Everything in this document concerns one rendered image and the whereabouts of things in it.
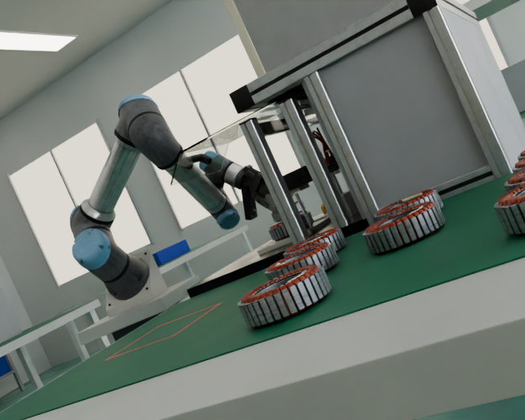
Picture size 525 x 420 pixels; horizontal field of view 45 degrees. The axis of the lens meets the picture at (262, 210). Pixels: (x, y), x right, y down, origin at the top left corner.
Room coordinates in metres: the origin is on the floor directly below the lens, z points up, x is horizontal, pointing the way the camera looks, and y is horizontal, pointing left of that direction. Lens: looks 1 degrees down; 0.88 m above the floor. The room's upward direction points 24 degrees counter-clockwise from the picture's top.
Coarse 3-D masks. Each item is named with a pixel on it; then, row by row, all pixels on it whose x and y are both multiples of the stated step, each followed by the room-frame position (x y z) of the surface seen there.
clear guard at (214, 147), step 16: (256, 112) 1.33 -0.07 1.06; (272, 112) 1.44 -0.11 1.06; (224, 128) 1.37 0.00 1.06; (240, 128) 1.46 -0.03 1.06; (208, 144) 1.49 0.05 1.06; (224, 144) 1.62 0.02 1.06; (192, 160) 1.50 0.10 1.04; (208, 160) 1.58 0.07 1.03; (176, 176) 1.46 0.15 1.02; (192, 176) 1.53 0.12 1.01
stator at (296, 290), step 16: (288, 272) 0.80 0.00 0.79; (304, 272) 0.73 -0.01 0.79; (320, 272) 0.73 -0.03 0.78; (256, 288) 0.78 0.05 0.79; (272, 288) 0.78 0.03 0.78; (288, 288) 0.71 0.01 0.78; (304, 288) 0.71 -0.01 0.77; (320, 288) 0.72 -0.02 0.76; (240, 304) 0.74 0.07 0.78; (256, 304) 0.71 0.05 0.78; (272, 304) 0.70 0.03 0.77; (288, 304) 0.70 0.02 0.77; (304, 304) 0.71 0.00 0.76; (256, 320) 0.72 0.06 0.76; (272, 320) 0.70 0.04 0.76
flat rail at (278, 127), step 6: (312, 114) 1.64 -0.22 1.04; (276, 120) 1.43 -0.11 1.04; (282, 120) 1.47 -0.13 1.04; (312, 120) 1.63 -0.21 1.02; (264, 126) 1.37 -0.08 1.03; (270, 126) 1.40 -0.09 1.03; (276, 126) 1.42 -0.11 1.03; (282, 126) 1.45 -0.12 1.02; (264, 132) 1.36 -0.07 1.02; (270, 132) 1.38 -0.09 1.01; (276, 132) 1.41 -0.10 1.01
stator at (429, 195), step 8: (424, 192) 1.05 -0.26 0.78; (432, 192) 1.01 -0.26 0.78; (400, 200) 1.09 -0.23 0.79; (408, 200) 1.08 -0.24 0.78; (416, 200) 1.00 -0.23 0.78; (424, 200) 1.00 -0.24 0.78; (432, 200) 1.01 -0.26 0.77; (440, 200) 1.03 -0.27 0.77; (384, 208) 1.08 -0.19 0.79; (392, 208) 1.01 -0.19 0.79; (400, 208) 1.00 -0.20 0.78; (440, 208) 1.03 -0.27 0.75; (376, 216) 1.05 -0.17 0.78; (384, 216) 1.02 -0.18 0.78
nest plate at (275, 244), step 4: (320, 220) 1.57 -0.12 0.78; (324, 220) 1.53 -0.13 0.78; (328, 220) 1.55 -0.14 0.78; (312, 224) 1.55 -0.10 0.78; (316, 224) 1.50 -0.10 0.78; (320, 224) 1.50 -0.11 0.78; (324, 224) 1.52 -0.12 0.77; (308, 228) 1.47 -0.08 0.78; (316, 228) 1.47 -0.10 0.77; (308, 232) 1.44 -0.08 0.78; (280, 240) 1.51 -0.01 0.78; (284, 240) 1.47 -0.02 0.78; (288, 240) 1.47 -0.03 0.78; (268, 244) 1.55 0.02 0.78; (272, 244) 1.49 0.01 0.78; (276, 244) 1.48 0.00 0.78; (280, 244) 1.48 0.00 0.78; (284, 244) 1.47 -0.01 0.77; (264, 248) 1.50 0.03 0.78; (268, 248) 1.49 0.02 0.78; (272, 248) 1.49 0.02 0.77; (260, 252) 1.50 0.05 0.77; (264, 252) 1.50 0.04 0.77
